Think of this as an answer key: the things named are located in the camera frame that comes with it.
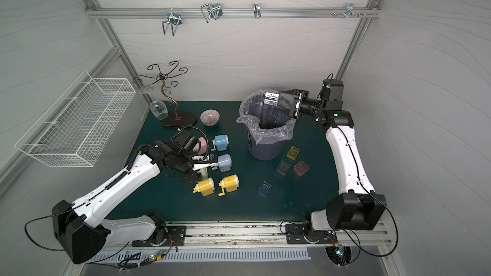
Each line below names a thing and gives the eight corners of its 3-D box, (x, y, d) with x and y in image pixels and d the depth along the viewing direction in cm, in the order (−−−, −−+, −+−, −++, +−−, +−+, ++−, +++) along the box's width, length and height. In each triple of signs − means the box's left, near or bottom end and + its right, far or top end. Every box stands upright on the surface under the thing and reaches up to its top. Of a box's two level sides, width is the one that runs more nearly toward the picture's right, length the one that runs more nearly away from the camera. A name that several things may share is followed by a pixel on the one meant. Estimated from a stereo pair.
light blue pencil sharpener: (213, 153, 101) (211, 144, 94) (215, 144, 105) (212, 135, 98) (228, 153, 101) (227, 144, 94) (229, 144, 105) (228, 135, 98)
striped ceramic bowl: (199, 126, 110) (198, 121, 107) (202, 113, 116) (201, 108, 113) (219, 126, 110) (218, 121, 107) (220, 113, 116) (219, 108, 113)
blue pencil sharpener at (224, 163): (219, 172, 92) (216, 165, 86) (220, 161, 96) (218, 154, 90) (231, 172, 92) (230, 165, 86) (232, 161, 96) (231, 154, 90)
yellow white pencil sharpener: (219, 197, 84) (217, 191, 79) (216, 187, 87) (214, 181, 81) (241, 188, 87) (240, 182, 81) (237, 179, 90) (236, 173, 84)
